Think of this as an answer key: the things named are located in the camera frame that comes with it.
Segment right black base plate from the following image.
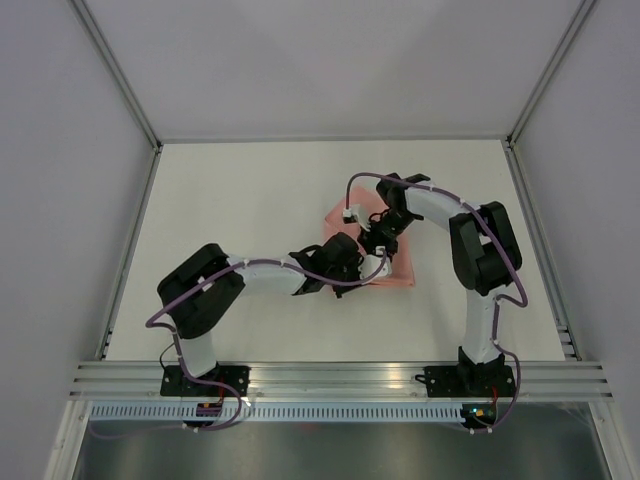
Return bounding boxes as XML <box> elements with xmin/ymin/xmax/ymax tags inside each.
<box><xmin>423</xmin><ymin>365</ymin><xmax>516</xmax><ymax>399</ymax></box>

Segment aluminium frame post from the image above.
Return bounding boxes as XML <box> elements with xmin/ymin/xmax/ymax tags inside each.
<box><xmin>67</xmin><ymin>0</ymin><xmax>164</xmax><ymax>151</ymax></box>
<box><xmin>505</xmin><ymin>0</ymin><xmax>599</xmax><ymax>149</ymax></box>

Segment right aluminium frame post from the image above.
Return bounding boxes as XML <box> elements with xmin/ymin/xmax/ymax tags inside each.
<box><xmin>505</xmin><ymin>0</ymin><xmax>599</xmax><ymax>149</ymax></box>

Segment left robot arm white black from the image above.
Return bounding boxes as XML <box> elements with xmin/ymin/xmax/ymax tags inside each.
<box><xmin>157</xmin><ymin>233</ymin><xmax>364</xmax><ymax>396</ymax></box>

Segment left aluminium frame post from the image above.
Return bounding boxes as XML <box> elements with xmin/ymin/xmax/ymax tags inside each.
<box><xmin>67</xmin><ymin>0</ymin><xmax>164</xmax><ymax>151</ymax></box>

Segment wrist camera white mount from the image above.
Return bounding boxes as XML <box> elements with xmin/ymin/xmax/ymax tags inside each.
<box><xmin>342</xmin><ymin>204</ymin><xmax>370</xmax><ymax>231</ymax></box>
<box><xmin>359</xmin><ymin>246</ymin><xmax>392</xmax><ymax>284</ymax></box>

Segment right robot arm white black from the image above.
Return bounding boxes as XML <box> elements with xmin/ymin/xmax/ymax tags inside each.
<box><xmin>357</xmin><ymin>173</ymin><xmax>524</xmax><ymax>398</ymax></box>

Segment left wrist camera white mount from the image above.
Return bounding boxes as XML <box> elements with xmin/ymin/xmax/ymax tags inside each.
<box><xmin>359</xmin><ymin>246</ymin><xmax>392</xmax><ymax>284</ymax></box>

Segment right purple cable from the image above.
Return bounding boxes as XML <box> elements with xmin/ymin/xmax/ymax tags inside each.
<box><xmin>343</xmin><ymin>172</ymin><xmax>529</xmax><ymax>435</ymax></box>

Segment white slotted cable duct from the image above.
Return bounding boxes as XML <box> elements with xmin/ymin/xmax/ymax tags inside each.
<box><xmin>90</xmin><ymin>401</ymin><xmax>463</xmax><ymax>423</ymax></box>

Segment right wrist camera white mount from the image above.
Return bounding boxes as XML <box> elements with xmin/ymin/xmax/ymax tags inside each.
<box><xmin>342</xmin><ymin>204</ymin><xmax>370</xmax><ymax>231</ymax></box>

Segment aluminium mounting rail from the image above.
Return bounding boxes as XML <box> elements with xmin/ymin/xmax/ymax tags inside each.
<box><xmin>68</xmin><ymin>359</ymin><xmax>613</xmax><ymax>403</ymax></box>

